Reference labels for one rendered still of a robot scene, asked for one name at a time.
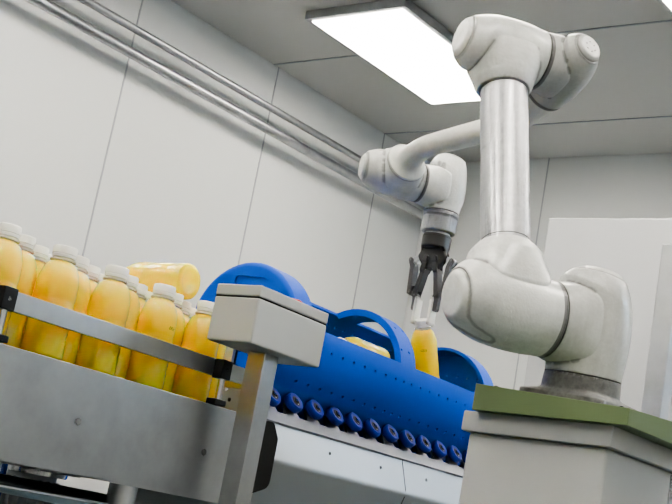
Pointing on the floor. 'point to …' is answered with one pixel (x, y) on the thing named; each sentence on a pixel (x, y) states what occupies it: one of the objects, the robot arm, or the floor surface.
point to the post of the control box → (248, 429)
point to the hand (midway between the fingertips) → (424, 312)
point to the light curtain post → (660, 344)
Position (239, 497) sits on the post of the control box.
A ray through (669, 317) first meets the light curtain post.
